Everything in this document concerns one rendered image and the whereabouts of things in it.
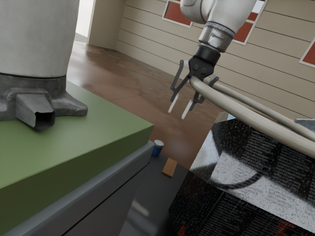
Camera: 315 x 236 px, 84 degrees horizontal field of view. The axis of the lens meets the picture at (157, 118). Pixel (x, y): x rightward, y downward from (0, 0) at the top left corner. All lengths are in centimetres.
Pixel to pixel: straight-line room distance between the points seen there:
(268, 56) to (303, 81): 128
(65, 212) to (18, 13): 24
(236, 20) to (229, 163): 52
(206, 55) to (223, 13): 11
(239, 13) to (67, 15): 41
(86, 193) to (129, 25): 887
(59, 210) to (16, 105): 14
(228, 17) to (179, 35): 719
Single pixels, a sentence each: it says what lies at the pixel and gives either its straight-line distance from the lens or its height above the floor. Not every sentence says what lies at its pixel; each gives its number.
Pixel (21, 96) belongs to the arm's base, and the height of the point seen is 89.
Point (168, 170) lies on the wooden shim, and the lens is 164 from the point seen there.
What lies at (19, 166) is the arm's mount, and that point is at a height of 86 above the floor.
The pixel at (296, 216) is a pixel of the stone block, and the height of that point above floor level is 63.
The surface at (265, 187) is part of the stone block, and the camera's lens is 83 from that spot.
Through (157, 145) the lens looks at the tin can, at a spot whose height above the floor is 14.
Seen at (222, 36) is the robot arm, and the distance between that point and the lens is 55.
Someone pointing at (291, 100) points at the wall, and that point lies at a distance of 718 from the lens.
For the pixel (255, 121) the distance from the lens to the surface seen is 41.
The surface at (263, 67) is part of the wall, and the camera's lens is 705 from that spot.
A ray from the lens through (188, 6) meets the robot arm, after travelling 69.
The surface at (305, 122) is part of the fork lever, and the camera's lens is 86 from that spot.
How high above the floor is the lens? 100
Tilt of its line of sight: 22 degrees down
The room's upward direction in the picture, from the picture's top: 21 degrees clockwise
